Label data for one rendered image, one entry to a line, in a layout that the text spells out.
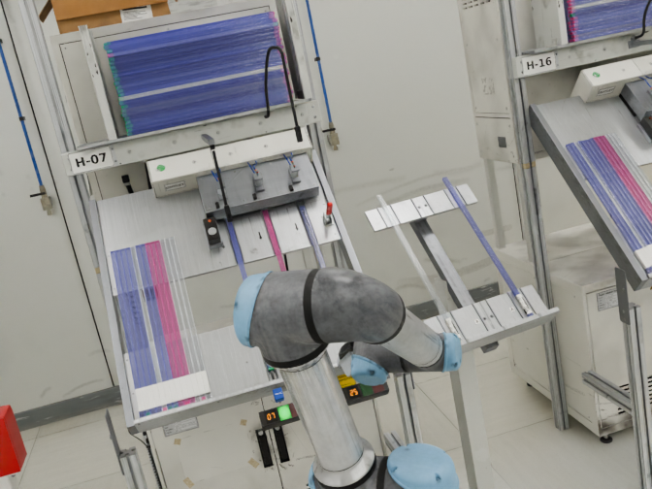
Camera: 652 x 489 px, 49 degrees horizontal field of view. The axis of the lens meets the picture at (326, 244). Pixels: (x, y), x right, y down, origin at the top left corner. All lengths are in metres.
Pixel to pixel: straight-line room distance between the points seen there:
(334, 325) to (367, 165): 2.83
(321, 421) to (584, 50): 1.74
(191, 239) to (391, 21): 2.12
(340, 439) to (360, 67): 2.79
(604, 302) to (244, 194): 1.25
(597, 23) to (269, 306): 1.79
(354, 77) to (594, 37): 1.56
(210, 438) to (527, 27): 1.73
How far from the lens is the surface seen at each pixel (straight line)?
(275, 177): 2.12
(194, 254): 2.06
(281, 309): 1.06
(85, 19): 2.52
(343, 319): 1.04
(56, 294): 3.82
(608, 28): 2.61
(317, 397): 1.18
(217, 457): 2.28
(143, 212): 2.17
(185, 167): 2.14
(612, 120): 2.57
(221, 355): 1.91
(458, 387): 2.17
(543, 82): 2.70
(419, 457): 1.32
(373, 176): 3.84
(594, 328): 2.55
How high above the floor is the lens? 1.46
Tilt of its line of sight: 14 degrees down
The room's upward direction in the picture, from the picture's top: 12 degrees counter-clockwise
